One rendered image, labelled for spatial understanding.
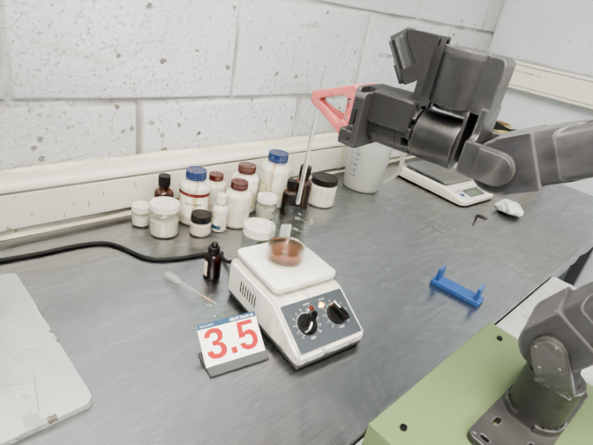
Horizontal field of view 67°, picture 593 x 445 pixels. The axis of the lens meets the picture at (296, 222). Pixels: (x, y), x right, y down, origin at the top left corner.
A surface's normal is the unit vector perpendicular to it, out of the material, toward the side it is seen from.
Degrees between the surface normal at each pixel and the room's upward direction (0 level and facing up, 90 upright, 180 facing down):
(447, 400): 2
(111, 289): 0
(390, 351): 0
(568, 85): 90
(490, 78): 91
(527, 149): 91
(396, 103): 90
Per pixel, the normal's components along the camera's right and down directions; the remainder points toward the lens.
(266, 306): -0.79, 0.15
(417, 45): -0.58, 0.27
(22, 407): 0.17, -0.88
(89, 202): 0.68, 0.44
